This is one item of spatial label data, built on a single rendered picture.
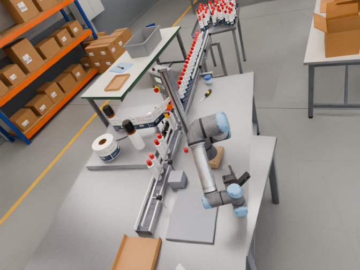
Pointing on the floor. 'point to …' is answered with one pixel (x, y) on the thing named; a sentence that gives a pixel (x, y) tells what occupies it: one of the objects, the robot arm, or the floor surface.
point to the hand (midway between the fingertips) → (231, 165)
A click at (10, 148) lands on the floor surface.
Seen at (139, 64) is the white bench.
